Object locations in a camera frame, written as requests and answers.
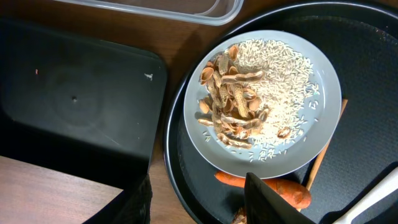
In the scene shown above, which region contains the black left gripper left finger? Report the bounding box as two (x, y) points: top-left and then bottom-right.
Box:
(83, 174), (152, 224)

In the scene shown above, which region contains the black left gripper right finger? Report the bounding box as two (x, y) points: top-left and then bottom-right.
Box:
(244, 172), (314, 224)

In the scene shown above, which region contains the wooden chopstick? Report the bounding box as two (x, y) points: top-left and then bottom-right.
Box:
(297, 98), (349, 212)

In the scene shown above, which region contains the white plastic fork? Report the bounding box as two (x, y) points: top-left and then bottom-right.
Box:
(333, 168), (398, 224)

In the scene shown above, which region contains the brown food scrap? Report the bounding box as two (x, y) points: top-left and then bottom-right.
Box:
(231, 207), (247, 224)

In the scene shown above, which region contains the orange carrot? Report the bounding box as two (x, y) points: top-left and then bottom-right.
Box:
(215, 171), (312, 208)

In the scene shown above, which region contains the grey plate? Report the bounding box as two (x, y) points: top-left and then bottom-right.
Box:
(179, 30), (342, 179)

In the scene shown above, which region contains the black rectangular bin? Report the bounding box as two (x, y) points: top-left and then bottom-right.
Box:
(1, 17), (167, 189)

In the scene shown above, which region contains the pile of white rice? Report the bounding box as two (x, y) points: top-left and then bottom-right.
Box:
(201, 39), (321, 162)

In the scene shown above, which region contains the clear plastic bin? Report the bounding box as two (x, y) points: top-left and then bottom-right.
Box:
(57, 0), (244, 26)

